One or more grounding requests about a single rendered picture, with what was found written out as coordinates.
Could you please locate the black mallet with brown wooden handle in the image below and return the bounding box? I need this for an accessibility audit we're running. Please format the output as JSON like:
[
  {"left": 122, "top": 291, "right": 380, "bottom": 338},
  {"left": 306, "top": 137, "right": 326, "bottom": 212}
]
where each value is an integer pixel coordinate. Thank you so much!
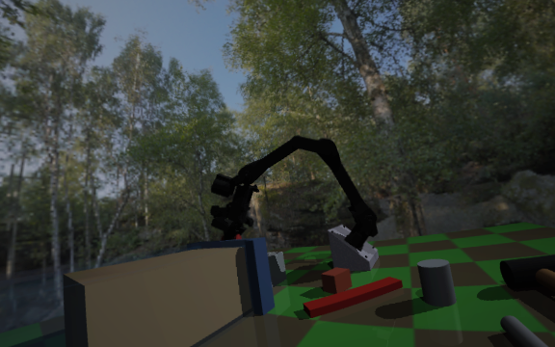
[{"left": 500, "top": 254, "right": 555, "bottom": 292}]

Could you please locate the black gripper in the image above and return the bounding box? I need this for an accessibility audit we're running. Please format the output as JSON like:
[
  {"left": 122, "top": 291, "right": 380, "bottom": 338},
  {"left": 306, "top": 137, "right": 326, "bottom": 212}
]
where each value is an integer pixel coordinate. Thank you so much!
[{"left": 211, "top": 200, "right": 253, "bottom": 240}]

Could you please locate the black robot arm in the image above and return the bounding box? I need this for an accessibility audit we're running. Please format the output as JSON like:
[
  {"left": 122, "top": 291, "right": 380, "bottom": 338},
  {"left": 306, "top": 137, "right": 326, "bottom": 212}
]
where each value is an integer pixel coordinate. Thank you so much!
[{"left": 210, "top": 135, "right": 378, "bottom": 251}]

